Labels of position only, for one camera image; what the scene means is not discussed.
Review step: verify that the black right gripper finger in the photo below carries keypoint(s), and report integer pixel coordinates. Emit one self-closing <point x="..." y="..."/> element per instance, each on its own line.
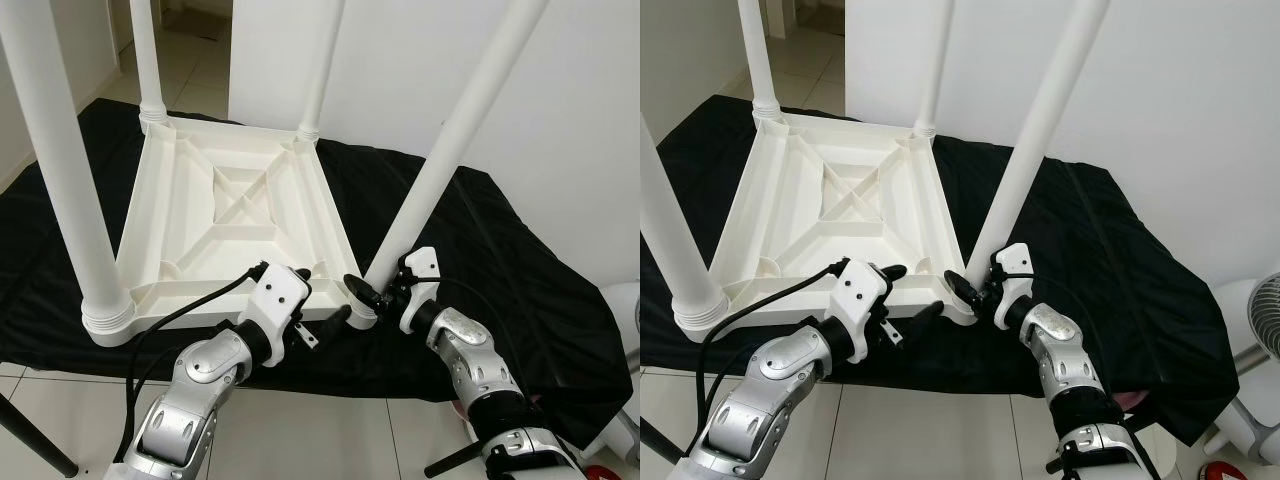
<point x="964" y="289"/>
<point x="365" y="294"/>

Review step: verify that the white plastic table top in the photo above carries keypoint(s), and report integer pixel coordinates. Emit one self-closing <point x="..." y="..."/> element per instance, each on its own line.
<point x="820" y="200"/>
<point x="200" y="200"/>

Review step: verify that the white plastic table leg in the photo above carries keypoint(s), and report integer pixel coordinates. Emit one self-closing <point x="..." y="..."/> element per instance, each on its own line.
<point x="760" y="55"/>
<point x="60" y="170"/>
<point x="460" y="130"/>
<point x="322" y="70"/>
<point x="1045" y="120"/>
<point x="935" y="70"/>
<point x="680" y="240"/>
<point x="147" y="60"/>

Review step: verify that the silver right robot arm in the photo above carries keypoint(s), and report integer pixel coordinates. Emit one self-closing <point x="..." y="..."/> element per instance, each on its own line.
<point x="475" y="370"/>
<point x="1065" y="365"/>

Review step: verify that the pink stool seat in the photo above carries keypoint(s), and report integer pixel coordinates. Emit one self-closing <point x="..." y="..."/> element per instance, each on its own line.
<point x="460" y="410"/>
<point x="1132" y="400"/>

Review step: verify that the black tablecloth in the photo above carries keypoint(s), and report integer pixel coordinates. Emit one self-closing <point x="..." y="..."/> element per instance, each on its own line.
<point x="1150" y="300"/>
<point x="540" y="300"/>

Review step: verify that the black metal strut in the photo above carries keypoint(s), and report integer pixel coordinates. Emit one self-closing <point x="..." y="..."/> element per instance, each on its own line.
<point x="1060" y="465"/>
<point x="452" y="462"/>

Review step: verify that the red round floor object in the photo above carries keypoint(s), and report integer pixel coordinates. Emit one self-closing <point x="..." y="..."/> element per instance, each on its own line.
<point x="1225" y="471"/>
<point x="603" y="473"/>

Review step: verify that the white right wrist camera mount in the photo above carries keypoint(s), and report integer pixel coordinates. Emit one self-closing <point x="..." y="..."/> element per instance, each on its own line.
<point x="1013" y="280"/>
<point x="420" y="285"/>

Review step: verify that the white door frame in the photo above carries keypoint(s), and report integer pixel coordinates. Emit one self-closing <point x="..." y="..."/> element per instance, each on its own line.
<point x="120" y="20"/>

